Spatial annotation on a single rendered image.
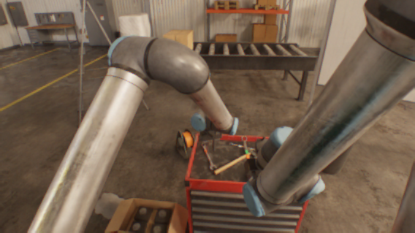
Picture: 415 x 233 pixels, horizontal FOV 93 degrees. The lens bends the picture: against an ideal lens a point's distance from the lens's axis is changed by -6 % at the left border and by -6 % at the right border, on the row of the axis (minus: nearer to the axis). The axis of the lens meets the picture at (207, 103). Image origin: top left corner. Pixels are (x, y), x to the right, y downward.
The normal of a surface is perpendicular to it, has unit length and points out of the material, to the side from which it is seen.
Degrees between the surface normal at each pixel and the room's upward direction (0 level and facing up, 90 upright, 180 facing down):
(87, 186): 73
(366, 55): 87
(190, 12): 90
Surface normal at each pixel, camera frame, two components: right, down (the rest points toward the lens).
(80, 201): 0.73, 0.02
